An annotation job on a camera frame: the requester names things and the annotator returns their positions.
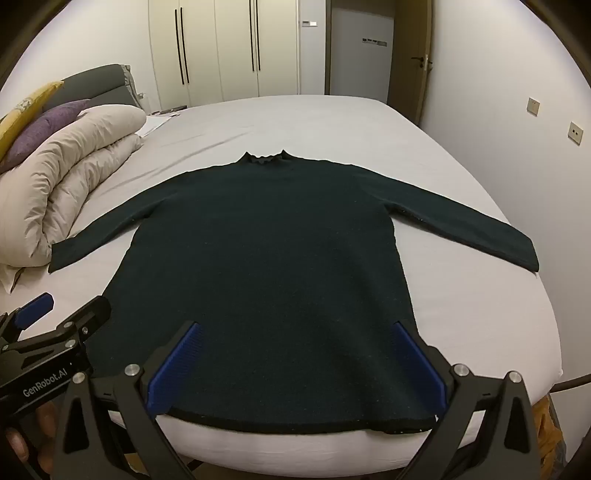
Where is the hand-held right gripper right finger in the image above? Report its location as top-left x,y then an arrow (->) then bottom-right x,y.
392,320 -> 541,480

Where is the beige folded duvet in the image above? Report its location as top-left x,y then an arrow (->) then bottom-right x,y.
0,105 -> 147,294

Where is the purple pillow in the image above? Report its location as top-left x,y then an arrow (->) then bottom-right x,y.
0,99 -> 93,174

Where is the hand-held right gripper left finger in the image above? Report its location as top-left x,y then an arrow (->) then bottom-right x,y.
52,320 -> 204,480

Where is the white paper sheet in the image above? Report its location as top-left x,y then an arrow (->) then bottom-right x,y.
139,114 -> 174,138

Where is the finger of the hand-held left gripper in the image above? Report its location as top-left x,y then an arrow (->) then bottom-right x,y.
55,295 -> 112,346
0,292 -> 55,344

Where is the white bed sheet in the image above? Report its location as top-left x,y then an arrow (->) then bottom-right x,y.
0,95 -> 564,467

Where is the grey padded headboard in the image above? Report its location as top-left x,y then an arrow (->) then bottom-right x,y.
44,64 -> 139,114

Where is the dark cable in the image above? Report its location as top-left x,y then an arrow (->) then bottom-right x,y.
547,371 -> 591,395

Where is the dark green sweater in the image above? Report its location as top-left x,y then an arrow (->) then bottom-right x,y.
48,148 -> 540,435

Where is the white wardrobe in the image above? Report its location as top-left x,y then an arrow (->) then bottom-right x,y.
148,0 -> 331,112

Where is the yellow pillow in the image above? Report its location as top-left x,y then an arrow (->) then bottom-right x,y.
0,80 -> 64,158

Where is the brown wooden door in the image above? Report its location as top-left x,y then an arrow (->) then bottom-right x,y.
387,0 -> 435,127

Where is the person's left hand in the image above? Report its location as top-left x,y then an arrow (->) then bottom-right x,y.
2,401 -> 60,467

